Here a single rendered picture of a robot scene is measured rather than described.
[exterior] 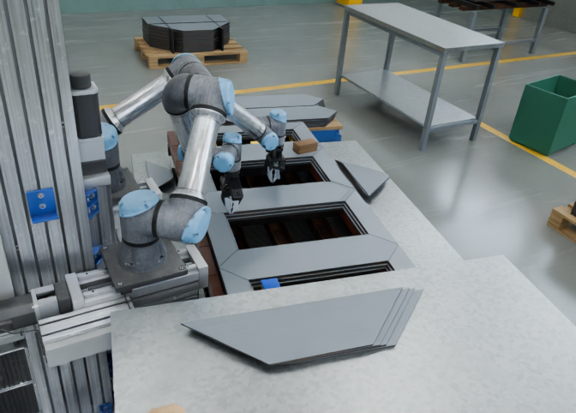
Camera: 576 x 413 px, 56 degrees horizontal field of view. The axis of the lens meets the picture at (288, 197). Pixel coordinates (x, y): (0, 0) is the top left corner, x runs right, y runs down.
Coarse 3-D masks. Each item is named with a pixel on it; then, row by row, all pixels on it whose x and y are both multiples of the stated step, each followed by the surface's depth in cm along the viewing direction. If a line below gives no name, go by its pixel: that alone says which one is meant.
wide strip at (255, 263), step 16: (320, 240) 222; (336, 240) 223; (352, 240) 223; (368, 240) 224; (384, 240) 225; (240, 256) 209; (256, 256) 209; (272, 256) 210; (288, 256) 211; (304, 256) 212; (320, 256) 212; (336, 256) 213; (352, 256) 214; (368, 256) 215; (384, 256) 216; (240, 272) 200; (256, 272) 201; (272, 272) 202; (288, 272) 203
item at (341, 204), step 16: (256, 160) 277; (288, 160) 281; (304, 160) 284; (320, 176) 273; (352, 192) 257; (272, 208) 240; (288, 208) 242; (304, 208) 244; (320, 208) 247; (336, 208) 249; (352, 224) 240; (208, 240) 221; (304, 272) 204; (320, 272) 206; (336, 272) 208; (352, 272) 210; (368, 272) 212; (224, 288) 196; (256, 288) 199
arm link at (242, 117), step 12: (180, 72) 205; (192, 72) 202; (204, 72) 203; (240, 108) 214; (240, 120) 215; (252, 120) 218; (252, 132) 221; (264, 132) 223; (264, 144) 223; (276, 144) 226
